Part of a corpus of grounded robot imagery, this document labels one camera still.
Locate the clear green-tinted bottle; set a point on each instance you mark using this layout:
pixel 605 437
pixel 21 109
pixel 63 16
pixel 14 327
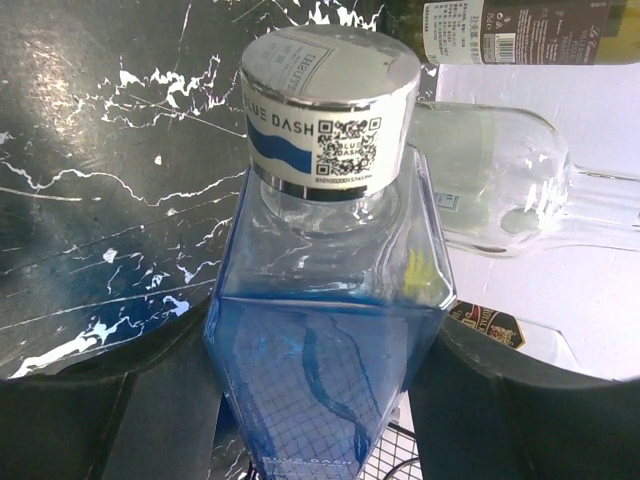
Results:
pixel 505 185

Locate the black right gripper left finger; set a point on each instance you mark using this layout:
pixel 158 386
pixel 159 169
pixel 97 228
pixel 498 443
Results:
pixel 146 410

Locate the clear bottle gold neck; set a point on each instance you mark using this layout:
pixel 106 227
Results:
pixel 542 342

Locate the dark brown wine bottle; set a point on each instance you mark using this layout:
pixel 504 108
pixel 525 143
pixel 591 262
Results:
pixel 517 32

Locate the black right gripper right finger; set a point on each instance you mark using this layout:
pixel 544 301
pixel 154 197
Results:
pixel 482 410

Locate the black wire wine rack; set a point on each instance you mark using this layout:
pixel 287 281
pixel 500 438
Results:
pixel 396 453

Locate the blue clear tall bottle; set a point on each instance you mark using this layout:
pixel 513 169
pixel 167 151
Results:
pixel 335 278

